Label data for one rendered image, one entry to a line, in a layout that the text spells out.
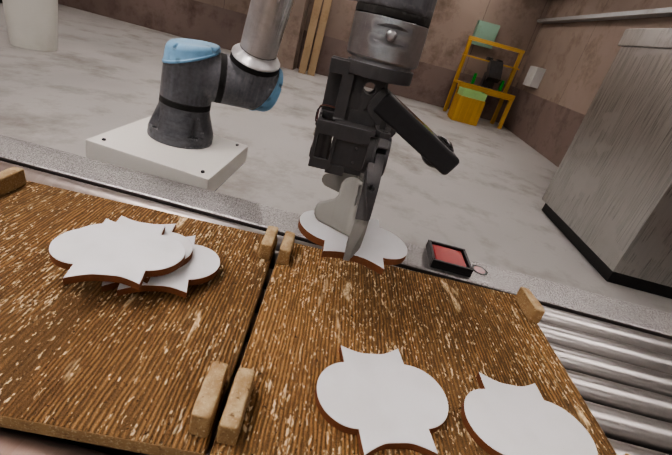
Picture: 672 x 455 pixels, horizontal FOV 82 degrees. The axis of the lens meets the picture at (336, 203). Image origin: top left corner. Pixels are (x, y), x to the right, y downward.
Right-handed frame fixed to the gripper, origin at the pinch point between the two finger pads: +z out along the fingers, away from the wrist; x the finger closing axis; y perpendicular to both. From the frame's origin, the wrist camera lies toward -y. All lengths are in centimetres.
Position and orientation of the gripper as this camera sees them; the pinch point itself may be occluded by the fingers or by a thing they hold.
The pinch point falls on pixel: (353, 233)
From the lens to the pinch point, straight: 48.5
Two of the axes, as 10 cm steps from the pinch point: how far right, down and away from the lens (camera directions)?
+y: -9.7, -2.2, -0.5
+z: -2.2, 8.9, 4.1
